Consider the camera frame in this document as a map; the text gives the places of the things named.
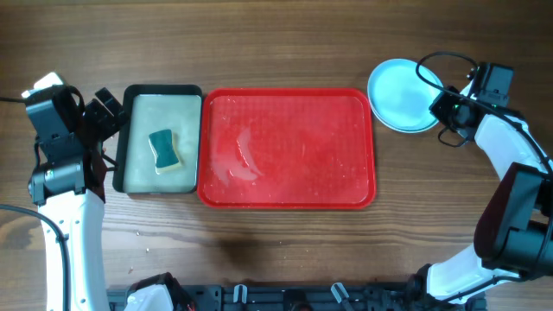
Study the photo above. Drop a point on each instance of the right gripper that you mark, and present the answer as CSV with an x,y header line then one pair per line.
x,y
438,105

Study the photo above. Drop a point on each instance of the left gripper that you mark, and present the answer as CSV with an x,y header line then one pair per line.
x,y
109,124

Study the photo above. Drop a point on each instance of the light blue plate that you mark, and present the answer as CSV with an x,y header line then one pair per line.
x,y
396,79
404,116

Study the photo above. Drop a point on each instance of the green yellow sponge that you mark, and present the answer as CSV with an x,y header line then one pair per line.
x,y
162,143

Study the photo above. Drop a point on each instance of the light blue plate front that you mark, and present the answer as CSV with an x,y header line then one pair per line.
x,y
404,116

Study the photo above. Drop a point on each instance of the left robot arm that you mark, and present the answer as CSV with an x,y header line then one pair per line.
x,y
67,187

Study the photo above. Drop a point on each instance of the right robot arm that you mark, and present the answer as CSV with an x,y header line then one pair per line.
x,y
508,245

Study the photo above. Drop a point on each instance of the black water tray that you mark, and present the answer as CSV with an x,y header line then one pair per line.
x,y
152,108

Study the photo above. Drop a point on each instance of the red plastic tray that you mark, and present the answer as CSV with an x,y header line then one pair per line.
x,y
287,148

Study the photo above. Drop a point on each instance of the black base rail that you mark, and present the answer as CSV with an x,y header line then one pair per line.
x,y
372,297

